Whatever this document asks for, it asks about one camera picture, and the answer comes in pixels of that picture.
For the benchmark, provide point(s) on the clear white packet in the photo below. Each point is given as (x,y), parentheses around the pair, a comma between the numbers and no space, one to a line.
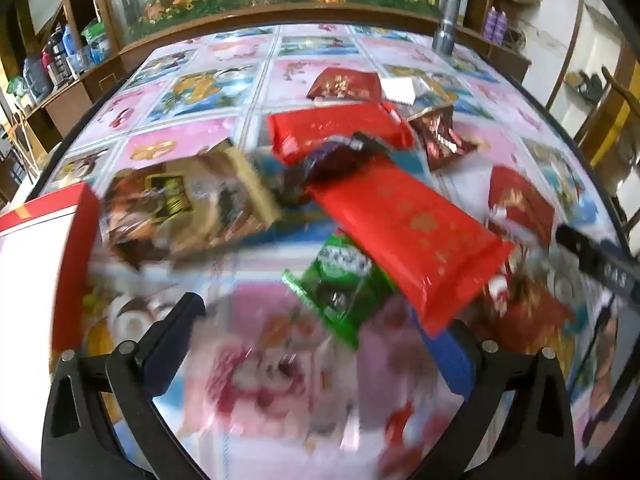
(405,90)

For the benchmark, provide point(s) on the green pack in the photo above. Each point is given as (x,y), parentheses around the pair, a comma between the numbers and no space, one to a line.
(96,37)

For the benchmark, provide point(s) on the printed plastic tablecloth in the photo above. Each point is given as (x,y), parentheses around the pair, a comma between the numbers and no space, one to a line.
(210,95)

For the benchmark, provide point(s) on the green snack packet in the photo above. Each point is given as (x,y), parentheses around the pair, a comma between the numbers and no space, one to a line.
(340,285)

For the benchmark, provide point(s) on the black flask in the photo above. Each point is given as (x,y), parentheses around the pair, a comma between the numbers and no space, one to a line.
(59,65)

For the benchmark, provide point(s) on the red gold-print snack packet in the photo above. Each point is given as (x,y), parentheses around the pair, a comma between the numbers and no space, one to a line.
(522,205)

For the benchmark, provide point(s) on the wide red snack packet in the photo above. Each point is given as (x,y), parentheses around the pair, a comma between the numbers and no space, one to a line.
(320,127)

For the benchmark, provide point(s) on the long red snack packet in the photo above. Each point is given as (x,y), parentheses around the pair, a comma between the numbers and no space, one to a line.
(415,230)

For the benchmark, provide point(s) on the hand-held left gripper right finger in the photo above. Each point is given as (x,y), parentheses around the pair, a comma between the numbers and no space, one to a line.
(457,367)

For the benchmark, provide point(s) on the wooden stick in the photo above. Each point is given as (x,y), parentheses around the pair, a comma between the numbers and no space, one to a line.
(22,145)

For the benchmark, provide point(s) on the blue water jug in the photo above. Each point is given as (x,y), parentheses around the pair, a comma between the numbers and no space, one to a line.
(36,80)

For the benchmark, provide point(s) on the flat red gold-print packet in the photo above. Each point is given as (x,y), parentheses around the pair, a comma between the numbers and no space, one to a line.
(345,85)

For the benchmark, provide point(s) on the dark purple snack packet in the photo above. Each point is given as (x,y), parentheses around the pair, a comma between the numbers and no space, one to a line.
(335,157)

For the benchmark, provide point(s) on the brown snack packet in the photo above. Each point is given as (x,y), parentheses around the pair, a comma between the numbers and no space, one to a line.
(185,205)

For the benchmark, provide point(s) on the small dark red snack packet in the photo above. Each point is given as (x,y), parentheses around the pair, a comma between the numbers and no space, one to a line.
(440,135)

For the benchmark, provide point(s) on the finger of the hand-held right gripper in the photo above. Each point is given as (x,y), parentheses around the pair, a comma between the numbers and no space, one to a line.
(580,247)

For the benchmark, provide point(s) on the blue bottle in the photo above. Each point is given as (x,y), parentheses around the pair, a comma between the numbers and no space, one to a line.
(71,52)

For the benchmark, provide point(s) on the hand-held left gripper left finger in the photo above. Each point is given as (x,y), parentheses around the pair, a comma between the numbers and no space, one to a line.
(182,340)

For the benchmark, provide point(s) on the purple bottle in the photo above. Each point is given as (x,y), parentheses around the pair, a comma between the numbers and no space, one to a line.
(502,26)
(491,25)

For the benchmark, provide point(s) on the wooden chair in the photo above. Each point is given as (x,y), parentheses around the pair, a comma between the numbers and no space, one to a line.
(607,115)

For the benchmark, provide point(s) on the red cardboard box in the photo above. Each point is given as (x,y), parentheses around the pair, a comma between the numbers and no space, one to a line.
(45,260)

